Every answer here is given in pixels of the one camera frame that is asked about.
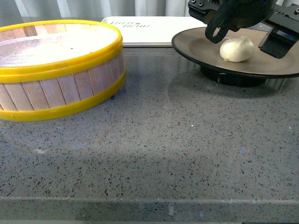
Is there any white steamer liner cloth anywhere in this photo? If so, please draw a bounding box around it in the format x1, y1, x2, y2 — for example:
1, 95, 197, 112
0, 30, 118, 67

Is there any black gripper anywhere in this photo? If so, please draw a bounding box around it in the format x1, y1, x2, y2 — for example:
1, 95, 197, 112
188, 0, 299, 59

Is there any beige plate with black rim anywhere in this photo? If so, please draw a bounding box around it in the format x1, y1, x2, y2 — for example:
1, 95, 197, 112
172, 28, 299, 87

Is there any grey pleated curtain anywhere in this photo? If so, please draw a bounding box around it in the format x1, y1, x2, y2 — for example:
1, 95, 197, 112
0, 0, 299, 18

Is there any white rectangular tray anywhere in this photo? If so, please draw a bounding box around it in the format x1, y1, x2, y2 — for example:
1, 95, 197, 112
102, 16, 206, 48

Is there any yellow rimmed wooden steamer basket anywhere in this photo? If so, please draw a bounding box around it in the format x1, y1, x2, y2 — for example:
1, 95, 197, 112
0, 20, 126, 121

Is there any white steamed bun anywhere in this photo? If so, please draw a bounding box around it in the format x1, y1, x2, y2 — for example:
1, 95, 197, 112
220, 36, 254, 63

